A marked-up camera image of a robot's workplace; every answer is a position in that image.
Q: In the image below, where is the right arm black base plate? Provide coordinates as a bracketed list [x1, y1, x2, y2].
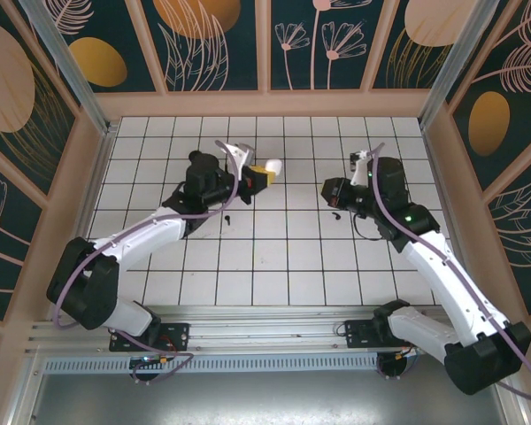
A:
[343, 318, 395, 351]

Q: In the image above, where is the pale leaf outline wall panel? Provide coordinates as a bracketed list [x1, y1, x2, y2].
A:
[484, 132, 531, 315]

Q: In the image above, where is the aluminium frame post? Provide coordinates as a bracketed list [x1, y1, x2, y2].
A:
[418, 0, 508, 132]
[19, 0, 116, 136]

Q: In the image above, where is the yellow ellipse wall panel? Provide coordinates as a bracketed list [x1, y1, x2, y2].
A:
[52, 0, 167, 95]

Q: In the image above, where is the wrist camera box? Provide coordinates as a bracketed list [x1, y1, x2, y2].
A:
[349, 150, 373, 187]
[223, 142, 256, 172]

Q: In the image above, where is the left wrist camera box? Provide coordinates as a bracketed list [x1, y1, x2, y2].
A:
[223, 142, 256, 172]

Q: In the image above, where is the aluminium table edge rail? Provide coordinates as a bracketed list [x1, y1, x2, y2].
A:
[419, 126, 486, 313]
[68, 126, 119, 274]

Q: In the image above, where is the pale disc golden stalks panel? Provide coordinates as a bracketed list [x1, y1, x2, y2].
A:
[371, 0, 483, 92]

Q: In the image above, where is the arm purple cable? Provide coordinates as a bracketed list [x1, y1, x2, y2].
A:
[366, 141, 531, 402]
[52, 139, 241, 331]

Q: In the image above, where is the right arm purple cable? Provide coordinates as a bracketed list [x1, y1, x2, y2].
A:
[366, 141, 531, 402]

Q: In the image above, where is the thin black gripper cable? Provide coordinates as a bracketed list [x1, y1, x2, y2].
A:
[352, 214, 384, 243]

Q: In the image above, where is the pink flowers wall panel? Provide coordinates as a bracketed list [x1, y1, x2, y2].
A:
[265, 0, 397, 93]

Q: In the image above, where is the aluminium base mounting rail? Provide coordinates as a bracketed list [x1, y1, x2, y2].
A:
[26, 305, 508, 355]

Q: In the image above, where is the large pale disc wall panel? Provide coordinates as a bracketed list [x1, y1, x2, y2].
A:
[0, 0, 81, 200]

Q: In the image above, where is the perforated metal cable duct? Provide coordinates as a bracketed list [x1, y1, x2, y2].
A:
[42, 356, 384, 374]

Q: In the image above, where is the orange disc leaf wall panel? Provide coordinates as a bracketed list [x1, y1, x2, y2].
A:
[141, 0, 266, 94]

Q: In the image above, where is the black round cable grommet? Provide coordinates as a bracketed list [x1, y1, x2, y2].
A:
[377, 352, 416, 381]
[129, 357, 159, 384]

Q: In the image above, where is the single flower outline wall panel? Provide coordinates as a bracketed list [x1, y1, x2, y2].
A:
[0, 136, 45, 324]

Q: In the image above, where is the feather and ellipse wall panel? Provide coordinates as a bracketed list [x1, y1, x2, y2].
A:
[446, 0, 531, 194]

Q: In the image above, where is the grey metal sheet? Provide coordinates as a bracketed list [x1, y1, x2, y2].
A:
[35, 370, 510, 425]

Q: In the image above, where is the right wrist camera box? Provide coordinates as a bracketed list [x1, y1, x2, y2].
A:
[349, 150, 373, 187]

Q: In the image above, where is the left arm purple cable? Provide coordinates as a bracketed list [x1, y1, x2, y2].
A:
[52, 139, 241, 331]

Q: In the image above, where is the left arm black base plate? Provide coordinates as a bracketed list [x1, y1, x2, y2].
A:
[109, 321, 191, 354]

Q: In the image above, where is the aluminium frame bar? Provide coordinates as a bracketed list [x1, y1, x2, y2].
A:
[490, 389, 531, 425]
[2, 352, 45, 425]

